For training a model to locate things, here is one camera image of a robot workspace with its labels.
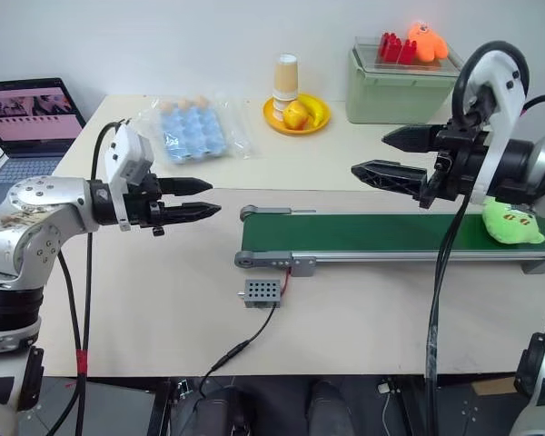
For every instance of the blue egg tray in bag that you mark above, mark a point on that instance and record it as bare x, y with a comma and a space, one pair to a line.
240, 136

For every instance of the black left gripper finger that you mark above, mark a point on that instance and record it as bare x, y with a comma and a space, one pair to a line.
186, 185
191, 211

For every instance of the orange toy fruit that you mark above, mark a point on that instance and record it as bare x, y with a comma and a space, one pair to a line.
295, 115

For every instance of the yellow plate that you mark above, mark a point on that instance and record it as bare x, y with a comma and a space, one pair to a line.
318, 125

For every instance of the dark rounded shape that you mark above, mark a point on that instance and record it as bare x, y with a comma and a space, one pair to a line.
220, 411
329, 409

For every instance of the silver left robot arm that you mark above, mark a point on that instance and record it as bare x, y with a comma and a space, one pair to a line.
41, 200

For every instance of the green conveyor belt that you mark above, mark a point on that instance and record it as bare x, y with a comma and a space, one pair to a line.
345, 234

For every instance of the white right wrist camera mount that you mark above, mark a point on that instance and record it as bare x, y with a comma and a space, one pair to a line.
499, 113

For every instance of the green plush toy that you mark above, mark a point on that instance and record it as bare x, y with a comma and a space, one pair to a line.
508, 227

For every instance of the open laptop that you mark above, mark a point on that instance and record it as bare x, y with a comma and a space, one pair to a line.
27, 109

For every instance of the grey perforated control box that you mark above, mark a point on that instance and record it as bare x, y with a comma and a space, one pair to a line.
261, 293

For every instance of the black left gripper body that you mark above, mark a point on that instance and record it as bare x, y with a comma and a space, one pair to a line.
145, 204

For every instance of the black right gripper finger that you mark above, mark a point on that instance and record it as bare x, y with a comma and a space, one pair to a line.
390, 175
413, 138

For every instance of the green storage box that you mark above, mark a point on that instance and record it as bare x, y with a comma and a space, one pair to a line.
386, 100

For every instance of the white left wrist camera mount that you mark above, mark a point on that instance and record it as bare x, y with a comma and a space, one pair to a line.
122, 154

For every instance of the yellow toy banana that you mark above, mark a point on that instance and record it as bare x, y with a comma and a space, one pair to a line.
315, 109

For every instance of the black table leg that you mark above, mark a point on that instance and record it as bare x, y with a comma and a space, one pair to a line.
158, 409

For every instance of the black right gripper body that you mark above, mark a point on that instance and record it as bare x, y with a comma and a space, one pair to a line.
456, 159

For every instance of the stacked paper cups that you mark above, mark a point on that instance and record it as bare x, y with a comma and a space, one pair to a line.
285, 77

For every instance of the red toy block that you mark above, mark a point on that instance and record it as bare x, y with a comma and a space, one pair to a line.
408, 52
388, 46

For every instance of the brown egg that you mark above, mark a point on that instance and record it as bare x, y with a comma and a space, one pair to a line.
165, 105
200, 100
184, 103

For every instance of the orange octopus toy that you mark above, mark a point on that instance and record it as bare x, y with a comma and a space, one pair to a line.
427, 42

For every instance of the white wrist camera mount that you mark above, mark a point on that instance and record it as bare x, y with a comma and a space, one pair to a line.
499, 113
122, 154

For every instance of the clear plastic tray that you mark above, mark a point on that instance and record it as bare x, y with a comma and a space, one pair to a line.
447, 63

